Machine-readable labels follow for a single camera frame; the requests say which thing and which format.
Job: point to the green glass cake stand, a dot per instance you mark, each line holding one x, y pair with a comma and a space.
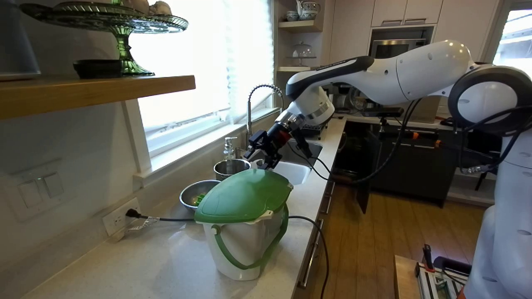
113, 17

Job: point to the wooden wall shelf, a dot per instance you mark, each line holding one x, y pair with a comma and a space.
35, 97

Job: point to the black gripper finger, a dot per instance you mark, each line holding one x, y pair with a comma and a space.
251, 152
271, 160

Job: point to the white wall outlet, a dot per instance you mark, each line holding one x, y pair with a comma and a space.
116, 222

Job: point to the glass soap bottle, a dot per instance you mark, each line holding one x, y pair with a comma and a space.
228, 148

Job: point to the chrome sink faucet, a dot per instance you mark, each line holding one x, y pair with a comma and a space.
251, 107

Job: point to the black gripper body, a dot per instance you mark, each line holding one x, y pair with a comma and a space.
272, 140

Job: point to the green bin lid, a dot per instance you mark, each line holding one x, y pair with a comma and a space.
244, 197

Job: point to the large steel mixing bowl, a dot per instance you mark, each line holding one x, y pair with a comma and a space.
193, 193

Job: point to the black bowl on shelf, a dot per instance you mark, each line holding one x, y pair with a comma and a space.
98, 69

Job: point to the white light switch plate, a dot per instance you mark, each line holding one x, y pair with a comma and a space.
33, 190

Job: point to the built-in microwave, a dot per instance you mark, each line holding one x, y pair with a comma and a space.
392, 42

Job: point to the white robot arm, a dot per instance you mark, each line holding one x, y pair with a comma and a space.
485, 99

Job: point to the tall steel cup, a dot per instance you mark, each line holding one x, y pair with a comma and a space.
229, 167

